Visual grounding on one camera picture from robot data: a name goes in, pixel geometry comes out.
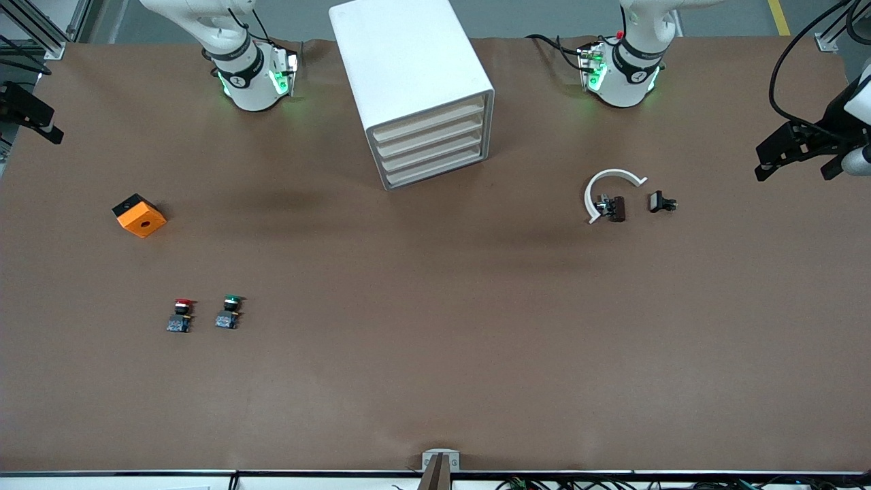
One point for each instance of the red push button switch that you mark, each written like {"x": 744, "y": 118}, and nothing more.
{"x": 179, "y": 321}

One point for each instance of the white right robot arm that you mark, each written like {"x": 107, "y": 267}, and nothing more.
{"x": 238, "y": 82}

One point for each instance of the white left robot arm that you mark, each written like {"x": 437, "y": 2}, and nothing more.
{"x": 622, "y": 75}

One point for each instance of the cream drawer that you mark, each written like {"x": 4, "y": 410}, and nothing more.
{"x": 429, "y": 119}
{"x": 439, "y": 168}
{"x": 435, "y": 152}
{"x": 432, "y": 136}

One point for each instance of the white drawer cabinet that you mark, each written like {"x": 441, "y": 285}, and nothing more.
{"x": 401, "y": 61}

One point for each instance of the orange box with hole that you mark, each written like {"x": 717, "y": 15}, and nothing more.
{"x": 141, "y": 219}

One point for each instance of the white curved plastic part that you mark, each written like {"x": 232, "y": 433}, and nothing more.
{"x": 612, "y": 174}

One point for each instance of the brown component with metal screws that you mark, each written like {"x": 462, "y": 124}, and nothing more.
{"x": 616, "y": 208}

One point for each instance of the aluminium frame post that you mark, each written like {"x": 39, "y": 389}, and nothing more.
{"x": 58, "y": 27}
{"x": 835, "y": 34}

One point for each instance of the small black switch component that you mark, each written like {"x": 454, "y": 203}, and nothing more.
{"x": 658, "y": 201}

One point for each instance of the green push button switch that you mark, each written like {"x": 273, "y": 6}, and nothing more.
{"x": 228, "y": 318}

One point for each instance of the metal bracket with post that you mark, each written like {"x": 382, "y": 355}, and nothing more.
{"x": 439, "y": 469}

